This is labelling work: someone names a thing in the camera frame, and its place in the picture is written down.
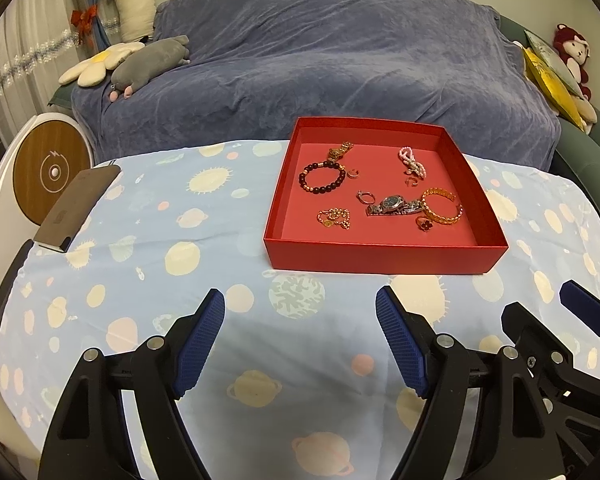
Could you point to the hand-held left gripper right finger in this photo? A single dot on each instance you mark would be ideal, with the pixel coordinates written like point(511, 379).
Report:
point(402, 340)

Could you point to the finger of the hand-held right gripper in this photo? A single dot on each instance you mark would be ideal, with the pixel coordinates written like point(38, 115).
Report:
point(530, 330)
point(587, 307)

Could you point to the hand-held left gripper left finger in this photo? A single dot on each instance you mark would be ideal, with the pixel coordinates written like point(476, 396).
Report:
point(200, 345)

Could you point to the red cardboard box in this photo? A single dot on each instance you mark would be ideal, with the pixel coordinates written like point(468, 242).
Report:
point(380, 255)

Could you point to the gold woven bangle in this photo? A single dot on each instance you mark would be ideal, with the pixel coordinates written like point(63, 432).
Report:
point(442, 218)

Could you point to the planet print tablecloth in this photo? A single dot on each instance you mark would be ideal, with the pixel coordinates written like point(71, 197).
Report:
point(145, 240)

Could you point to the silver wrist watch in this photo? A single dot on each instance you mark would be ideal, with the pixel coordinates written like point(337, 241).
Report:
point(392, 204)

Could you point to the green sofa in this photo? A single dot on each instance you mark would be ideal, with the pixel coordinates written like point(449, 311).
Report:
point(590, 155)

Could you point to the small gold earring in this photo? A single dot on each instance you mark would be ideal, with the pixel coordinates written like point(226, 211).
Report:
point(410, 181)

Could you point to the cream plush toy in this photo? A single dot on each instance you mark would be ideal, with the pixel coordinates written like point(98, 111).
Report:
point(586, 112)

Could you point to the yellow pillow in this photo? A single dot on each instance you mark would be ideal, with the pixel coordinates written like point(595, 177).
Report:
point(555, 90)

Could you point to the round white side table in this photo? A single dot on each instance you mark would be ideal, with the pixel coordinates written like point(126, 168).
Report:
point(50, 170)

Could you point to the grey patterned pillow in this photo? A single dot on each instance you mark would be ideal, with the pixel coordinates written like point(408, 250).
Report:
point(550, 55)

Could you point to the red monkey plush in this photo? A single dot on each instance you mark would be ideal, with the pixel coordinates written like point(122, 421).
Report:
point(572, 50)

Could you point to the grey plush toy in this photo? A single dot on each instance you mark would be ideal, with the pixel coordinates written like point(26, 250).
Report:
point(145, 62)

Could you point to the blue blanket covered sofa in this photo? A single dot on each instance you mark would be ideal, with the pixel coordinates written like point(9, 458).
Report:
point(330, 50)

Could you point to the flower shaped cushion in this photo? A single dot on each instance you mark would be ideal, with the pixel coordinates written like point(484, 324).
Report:
point(95, 62)

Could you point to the blue curtain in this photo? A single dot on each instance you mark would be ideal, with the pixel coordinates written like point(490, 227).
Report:
point(100, 30)

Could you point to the white sheer curtain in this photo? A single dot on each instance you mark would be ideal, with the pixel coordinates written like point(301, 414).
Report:
point(25, 55)

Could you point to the red ribbon bow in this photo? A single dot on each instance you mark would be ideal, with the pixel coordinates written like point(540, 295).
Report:
point(84, 19)

